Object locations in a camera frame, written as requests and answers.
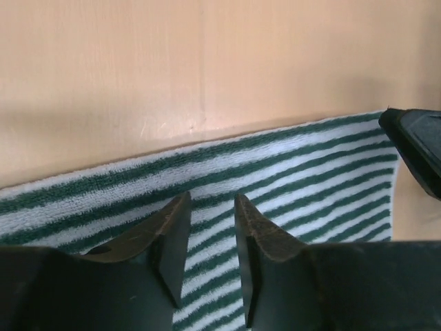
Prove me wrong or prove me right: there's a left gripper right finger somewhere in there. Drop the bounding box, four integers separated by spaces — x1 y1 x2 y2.
234 194 440 330

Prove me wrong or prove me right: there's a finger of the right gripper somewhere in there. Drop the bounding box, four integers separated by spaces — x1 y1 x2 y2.
378 108 440 199

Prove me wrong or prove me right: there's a black white striped towel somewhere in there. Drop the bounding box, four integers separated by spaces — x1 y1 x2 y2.
1 112 398 330

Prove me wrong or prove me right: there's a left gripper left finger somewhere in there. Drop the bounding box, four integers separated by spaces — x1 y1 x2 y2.
1 193 191 330

